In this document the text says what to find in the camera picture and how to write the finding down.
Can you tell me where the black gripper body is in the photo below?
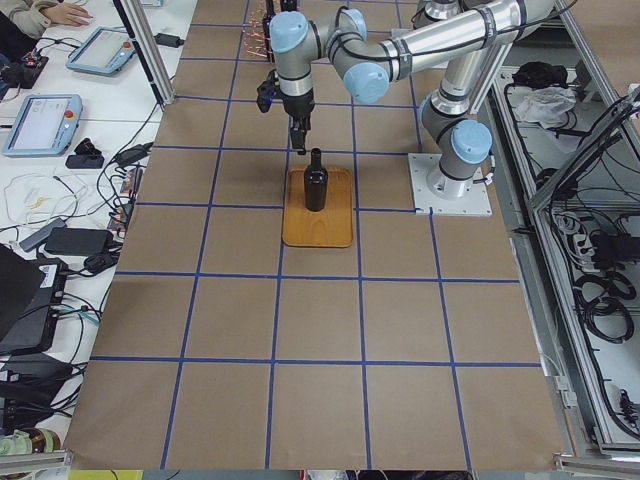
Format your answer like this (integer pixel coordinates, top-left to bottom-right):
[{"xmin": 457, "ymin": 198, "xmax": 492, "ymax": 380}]
[{"xmin": 282, "ymin": 90, "xmax": 315, "ymax": 130}]

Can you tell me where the dark wine bottle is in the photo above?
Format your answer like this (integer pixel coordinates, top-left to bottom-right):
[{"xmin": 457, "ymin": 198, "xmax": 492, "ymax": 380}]
[
  {"xmin": 304, "ymin": 148, "xmax": 329, "ymax": 212},
  {"xmin": 279, "ymin": 0, "xmax": 298, "ymax": 12},
  {"xmin": 261, "ymin": 0, "xmax": 276, "ymax": 63}
]

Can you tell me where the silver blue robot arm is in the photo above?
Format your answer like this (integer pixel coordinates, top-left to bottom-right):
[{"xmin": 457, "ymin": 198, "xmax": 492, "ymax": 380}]
[{"xmin": 256, "ymin": 1, "xmax": 554, "ymax": 154}]

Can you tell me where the wooden tray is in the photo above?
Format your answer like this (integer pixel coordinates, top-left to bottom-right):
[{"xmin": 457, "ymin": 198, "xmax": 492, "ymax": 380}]
[{"xmin": 282, "ymin": 166, "xmax": 354, "ymax": 248}]

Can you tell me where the person hand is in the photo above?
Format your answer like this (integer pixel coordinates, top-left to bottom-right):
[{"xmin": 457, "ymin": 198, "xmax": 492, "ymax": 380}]
[{"xmin": 41, "ymin": 2, "xmax": 93, "ymax": 27}]

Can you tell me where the black power adapter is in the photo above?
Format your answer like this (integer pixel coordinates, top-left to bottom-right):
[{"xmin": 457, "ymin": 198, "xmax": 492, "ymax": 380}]
[{"xmin": 154, "ymin": 33, "xmax": 185, "ymax": 48}]

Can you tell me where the teach pendant far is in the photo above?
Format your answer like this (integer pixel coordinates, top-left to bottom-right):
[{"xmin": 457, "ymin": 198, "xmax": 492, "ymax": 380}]
[{"xmin": 65, "ymin": 27, "xmax": 135, "ymax": 76}]

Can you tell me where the teach pendant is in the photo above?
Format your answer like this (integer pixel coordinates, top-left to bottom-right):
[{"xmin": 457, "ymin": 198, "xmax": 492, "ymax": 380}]
[
  {"xmin": 2, "ymin": 94, "xmax": 83, "ymax": 158},
  {"xmin": 65, "ymin": 27, "xmax": 135, "ymax": 76}
]

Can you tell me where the teach pendant near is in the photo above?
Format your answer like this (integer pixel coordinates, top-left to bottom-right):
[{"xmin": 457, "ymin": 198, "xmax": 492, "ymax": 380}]
[{"xmin": 2, "ymin": 94, "xmax": 83, "ymax": 158}]

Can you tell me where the black laptop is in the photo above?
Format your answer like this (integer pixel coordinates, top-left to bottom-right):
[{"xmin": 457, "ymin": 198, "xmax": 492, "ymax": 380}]
[{"xmin": 1, "ymin": 246, "xmax": 67, "ymax": 356}]

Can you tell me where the copper wire bottle basket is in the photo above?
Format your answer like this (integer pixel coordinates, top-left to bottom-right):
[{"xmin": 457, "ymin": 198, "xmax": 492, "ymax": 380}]
[{"xmin": 243, "ymin": 1, "xmax": 277, "ymax": 63}]

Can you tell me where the aluminium frame post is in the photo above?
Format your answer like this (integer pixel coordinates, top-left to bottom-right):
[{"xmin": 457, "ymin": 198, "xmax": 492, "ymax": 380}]
[{"xmin": 113, "ymin": 0, "xmax": 175, "ymax": 108}]

